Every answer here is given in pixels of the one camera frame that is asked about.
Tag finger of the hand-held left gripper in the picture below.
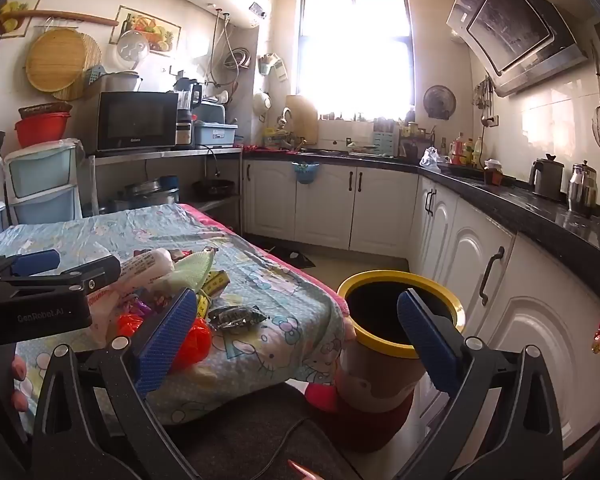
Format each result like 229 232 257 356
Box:
0 254 122 304
0 248 61 286

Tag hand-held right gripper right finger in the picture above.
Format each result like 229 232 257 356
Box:
396 288 565 480

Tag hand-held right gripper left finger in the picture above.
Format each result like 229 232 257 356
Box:
30 287 203 480

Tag orange plastic bag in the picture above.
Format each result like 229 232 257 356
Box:
115 312 214 375

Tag yellow rimmed bin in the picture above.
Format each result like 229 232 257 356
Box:
336 270 467 415

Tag green cloth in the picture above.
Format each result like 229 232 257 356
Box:
172 249 217 292

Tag person's left hand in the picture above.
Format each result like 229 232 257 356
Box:
10 354 32 412

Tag white plastic bag red print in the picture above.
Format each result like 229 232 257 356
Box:
86 280 148 348

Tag dark silver snack wrapper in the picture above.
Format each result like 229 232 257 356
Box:
207 305 271 332

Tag yellow snack packet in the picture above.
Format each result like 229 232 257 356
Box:
194 270 231 321

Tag plastic drawer unit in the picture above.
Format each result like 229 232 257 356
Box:
3 138 84 226

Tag steel pot with lid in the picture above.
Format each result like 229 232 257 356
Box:
124 176 181 209

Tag white kitchen cabinets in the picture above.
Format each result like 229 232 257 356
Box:
242 157 600 456

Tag printed blue blanket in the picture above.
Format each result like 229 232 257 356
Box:
0 205 355 427

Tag dark grey cloth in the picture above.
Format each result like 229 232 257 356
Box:
167 382 363 480

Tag red plastic basin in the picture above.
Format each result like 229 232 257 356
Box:
14 112 73 149

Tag stainless steel shelf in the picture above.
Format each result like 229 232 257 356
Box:
86 147 244 235

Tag black pan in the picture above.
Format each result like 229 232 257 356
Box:
192 178 236 199

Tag brown woven basket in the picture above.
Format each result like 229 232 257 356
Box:
18 102 74 120

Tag black microwave oven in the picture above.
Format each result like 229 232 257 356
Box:
95 91 180 154

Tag black floor mat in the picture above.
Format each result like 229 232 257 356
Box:
274 248 317 271

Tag black stone countertop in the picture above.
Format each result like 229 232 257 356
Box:
242 147 600 301

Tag black tray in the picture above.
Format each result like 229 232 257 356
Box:
437 162 487 182

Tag blue plastic tub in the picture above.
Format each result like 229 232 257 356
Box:
192 121 239 150

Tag glass jar brown contents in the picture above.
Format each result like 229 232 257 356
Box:
483 158 505 187

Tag clear plastic bag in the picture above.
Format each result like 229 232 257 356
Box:
419 146 451 169

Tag blender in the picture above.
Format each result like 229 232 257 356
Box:
174 77 203 148

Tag white pot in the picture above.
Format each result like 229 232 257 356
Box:
104 71 144 93

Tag round bamboo tray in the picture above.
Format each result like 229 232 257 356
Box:
52 32 103 102
25 28 84 94

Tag grey metal kettle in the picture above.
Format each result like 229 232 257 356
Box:
528 153 566 202

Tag dark condiment rack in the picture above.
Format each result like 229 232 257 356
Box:
399 120 433 161

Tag teal countertop organizer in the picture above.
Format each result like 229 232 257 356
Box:
372 130 399 159

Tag blue hanging basket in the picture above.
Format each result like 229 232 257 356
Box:
291 161 321 186

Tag shiny steel teapot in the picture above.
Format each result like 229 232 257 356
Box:
567 160 599 218

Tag round white mesh cover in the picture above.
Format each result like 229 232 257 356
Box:
115 29 151 71

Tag white colander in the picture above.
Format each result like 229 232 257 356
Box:
252 90 273 124

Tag wooden rolling pin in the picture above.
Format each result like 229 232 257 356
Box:
0 9 120 28

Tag hanging kitchen utensils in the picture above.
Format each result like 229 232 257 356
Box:
472 75 496 127

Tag wooden cutting board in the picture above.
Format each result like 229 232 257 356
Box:
284 94 320 144

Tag white hanging holder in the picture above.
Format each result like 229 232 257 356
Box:
257 52 287 82

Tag kitchen window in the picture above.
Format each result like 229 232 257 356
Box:
298 0 414 117

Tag steel range hood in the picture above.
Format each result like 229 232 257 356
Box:
446 0 589 99

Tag black shelf cable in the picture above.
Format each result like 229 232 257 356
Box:
204 146 222 179

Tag wall fan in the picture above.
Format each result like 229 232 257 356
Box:
423 84 457 121

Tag fruit wall poster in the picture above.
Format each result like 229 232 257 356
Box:
108 5 182 58
0 0 45 39

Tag water heater hoses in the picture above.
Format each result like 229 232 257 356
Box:
207 7 255 92

